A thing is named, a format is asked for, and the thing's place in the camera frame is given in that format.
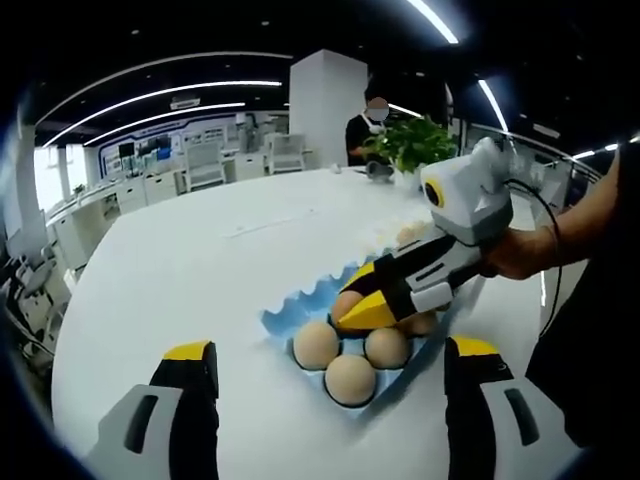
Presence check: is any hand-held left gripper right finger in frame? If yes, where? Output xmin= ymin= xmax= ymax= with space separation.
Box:
xmin=443 ymin=335 xmax=586 ymax=480

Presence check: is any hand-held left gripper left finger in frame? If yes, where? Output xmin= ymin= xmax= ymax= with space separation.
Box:
xmin=84 ymin=339 xmax=221 ymax=480

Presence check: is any group of brown eggs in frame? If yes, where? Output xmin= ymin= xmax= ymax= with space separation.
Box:
xmin=394 ymin=222 xmax=431 ymax=246

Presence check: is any brown egg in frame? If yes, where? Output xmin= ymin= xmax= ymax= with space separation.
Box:
xmin=292 ymin=320 xmax=342 ymax=371
xmin=363 ymin=327 xmax=409 ymax=370
xmin=324 ymin=353 xmax=377 ymax=406
xmin=399 ymin=312 xmax=440 ymax=337
xmin=332 ymin=292 xmax=369 ymax=324

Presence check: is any blue egg tray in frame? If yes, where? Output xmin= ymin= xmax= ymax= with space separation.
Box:
xmin=259 ymin=252 xmax=454 ymax=422

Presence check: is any white egg tray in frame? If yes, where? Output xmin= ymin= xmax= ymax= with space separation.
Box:
xmin=349 ymin=214 xmax=489 ymax=321

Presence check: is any person's right hand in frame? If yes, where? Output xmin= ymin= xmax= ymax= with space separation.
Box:
xmin=479 ymin=223 xmax=562 ymax=282

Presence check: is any green potted plant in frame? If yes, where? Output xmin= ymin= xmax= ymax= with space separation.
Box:
xmin=362 ymin=115 xmax=459 ymax=186

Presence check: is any grey device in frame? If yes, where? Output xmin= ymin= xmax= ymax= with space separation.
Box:
xmin=366 ymin=160 xmax=396 ymax=184

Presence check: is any white ceiling light strip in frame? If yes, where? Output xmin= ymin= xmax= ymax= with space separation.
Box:
xmin=477 ymin=78 xmax=507 ymax=131
xmin=39 ymin=81 xmax=282 ymax=149
xmin=404 ymin=0 xmax=460 ymax=44
xmin=82 ymin=103 xmax=247 ymax=148

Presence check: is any white table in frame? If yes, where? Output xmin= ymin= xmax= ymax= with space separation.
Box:
xmin=49 ymin=167 xmax=591 ymax=480

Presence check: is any person's black shirt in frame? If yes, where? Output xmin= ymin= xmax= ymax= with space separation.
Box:
xmin=524 ymin=144 xmax=640 ymax=446

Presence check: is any white office chair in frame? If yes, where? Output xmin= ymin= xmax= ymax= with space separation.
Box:
xmin=183 ymin=144 xmax=226 ymax=194
xmin=267 ymin=133 xmax=307 ymax=175

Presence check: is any white square pillar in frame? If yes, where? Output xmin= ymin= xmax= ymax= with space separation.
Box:
xmin=289 ymin=48 xmax=369 ymax=169

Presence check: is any grey office chair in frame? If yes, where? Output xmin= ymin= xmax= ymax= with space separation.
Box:
xmin=7 ymin=249 xmax=71 ymax=351

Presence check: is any white office desk row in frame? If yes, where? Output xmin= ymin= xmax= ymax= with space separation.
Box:
xmin=47 ymin=149 xmax=274 ymax=261

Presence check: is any black cable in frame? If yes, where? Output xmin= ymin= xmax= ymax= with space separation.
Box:
xmin=501 ymin=178 xmax=564 ymax=339

